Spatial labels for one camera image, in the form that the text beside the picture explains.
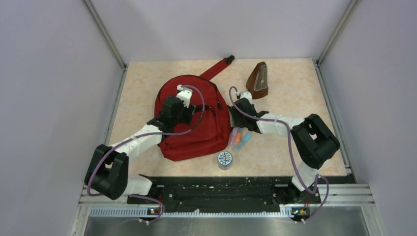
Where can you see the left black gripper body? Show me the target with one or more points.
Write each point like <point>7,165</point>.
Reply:
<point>185,117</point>

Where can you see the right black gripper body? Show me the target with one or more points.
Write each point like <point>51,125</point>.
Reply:
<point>239,121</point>

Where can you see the orange highlighter pen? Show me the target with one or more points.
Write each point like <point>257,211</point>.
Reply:
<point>238,137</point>

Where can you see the blue highlighter pen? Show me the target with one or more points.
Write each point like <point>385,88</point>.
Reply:
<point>242,143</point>

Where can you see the red student backpack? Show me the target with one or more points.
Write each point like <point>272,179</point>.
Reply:
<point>212,133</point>

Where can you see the round blue patterned tin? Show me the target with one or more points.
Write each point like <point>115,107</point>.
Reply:
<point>225,160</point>

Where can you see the pink highlighter pen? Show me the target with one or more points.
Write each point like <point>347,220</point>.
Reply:
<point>232,137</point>

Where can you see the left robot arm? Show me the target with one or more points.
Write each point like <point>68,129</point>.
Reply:
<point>109,167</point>

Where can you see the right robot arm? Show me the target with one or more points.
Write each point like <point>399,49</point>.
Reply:
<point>311,143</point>

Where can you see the brown wooden metronome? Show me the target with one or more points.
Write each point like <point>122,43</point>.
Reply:
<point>257,82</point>

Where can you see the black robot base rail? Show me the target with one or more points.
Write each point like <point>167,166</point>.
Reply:
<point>228,194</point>

